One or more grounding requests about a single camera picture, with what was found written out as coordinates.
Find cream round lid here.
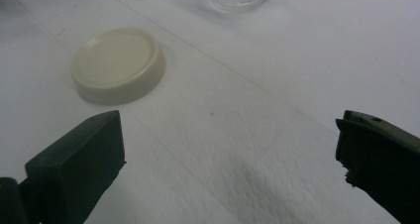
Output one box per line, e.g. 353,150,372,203
69,27,167,106

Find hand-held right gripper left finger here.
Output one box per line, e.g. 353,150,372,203
19,109,127,224

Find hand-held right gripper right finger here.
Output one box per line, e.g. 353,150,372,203
335,109,420,224

